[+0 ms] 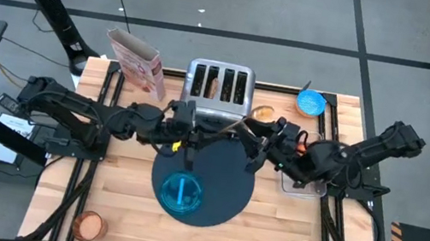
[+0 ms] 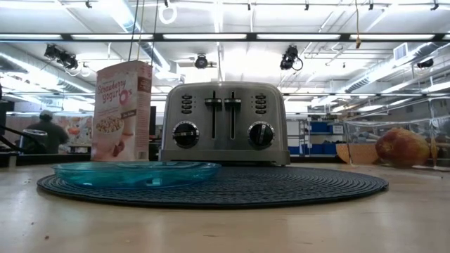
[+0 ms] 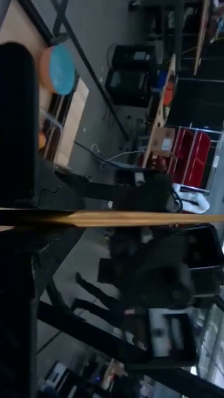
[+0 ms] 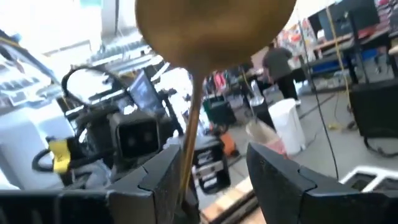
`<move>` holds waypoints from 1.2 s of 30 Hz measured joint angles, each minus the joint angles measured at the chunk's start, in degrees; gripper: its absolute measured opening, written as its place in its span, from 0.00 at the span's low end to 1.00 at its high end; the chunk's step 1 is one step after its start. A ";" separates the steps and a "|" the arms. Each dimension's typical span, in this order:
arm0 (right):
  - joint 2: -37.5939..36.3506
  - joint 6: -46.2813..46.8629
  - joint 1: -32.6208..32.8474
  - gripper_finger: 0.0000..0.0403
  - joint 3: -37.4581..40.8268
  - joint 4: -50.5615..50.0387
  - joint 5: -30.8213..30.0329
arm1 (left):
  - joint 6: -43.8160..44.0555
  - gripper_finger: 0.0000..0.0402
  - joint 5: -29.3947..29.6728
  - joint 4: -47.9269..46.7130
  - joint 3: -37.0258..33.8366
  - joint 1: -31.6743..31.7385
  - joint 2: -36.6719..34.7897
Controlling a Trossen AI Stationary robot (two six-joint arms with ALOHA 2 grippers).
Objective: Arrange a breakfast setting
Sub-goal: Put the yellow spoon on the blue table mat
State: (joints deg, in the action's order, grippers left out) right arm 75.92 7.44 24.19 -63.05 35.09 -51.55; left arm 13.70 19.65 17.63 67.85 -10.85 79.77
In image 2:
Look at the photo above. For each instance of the dark blue round placemat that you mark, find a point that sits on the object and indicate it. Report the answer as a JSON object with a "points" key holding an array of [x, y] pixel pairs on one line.
{"points": [[263, 186]]}

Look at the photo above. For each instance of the teal transparent plate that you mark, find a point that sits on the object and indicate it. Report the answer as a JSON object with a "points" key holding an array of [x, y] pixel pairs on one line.
{"points": [[133, 175]]}

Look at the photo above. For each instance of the pink strawberry yogurt cereal box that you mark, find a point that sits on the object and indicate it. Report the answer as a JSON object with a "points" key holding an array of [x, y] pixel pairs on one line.
{"points": [[121, 112]]}

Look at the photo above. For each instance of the silver four-slot toaster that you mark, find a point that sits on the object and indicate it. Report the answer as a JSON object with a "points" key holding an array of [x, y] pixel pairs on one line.
{"points": [[225, 140]]}

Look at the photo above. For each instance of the black ceiling spotlight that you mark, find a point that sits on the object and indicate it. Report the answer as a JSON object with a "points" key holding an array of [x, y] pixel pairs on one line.
{"points": [[289, 58], [65, 59], [201, 62]]}

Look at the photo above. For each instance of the blue storage bins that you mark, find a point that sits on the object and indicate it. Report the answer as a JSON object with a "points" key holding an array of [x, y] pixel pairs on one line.
{"points": [[318, 138]]}

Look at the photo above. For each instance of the black overhead beam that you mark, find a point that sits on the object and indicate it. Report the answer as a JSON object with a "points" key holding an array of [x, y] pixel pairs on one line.
{"points": [[158, 37]]}

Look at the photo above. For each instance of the clear plastic container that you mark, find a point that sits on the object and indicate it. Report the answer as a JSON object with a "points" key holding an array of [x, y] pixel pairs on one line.
{"points": [[362, 130]]}

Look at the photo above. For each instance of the person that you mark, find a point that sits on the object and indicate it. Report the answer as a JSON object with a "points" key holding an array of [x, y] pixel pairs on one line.
{"points": [[52, 135]]}

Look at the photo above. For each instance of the red yellow fruit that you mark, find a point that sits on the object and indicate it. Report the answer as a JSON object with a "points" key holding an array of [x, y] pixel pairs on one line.
{"points": [[402, 147]]}

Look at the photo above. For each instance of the black cylindrical bin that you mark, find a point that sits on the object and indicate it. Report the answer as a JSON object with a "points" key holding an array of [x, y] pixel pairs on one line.
{"points": [[33, 142]]}

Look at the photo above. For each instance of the black metal table frame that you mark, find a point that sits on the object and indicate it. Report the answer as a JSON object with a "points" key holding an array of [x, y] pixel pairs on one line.
{"points": [[52, 159]]}

